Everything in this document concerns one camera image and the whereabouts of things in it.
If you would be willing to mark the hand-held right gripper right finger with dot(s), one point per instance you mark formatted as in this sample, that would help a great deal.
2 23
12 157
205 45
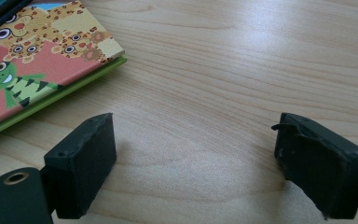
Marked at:
323 168

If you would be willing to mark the cartoon animals picture book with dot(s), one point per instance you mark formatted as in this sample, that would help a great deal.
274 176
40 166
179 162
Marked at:
43 62

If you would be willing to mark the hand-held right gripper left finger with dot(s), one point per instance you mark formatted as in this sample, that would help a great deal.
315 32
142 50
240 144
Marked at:
80 168

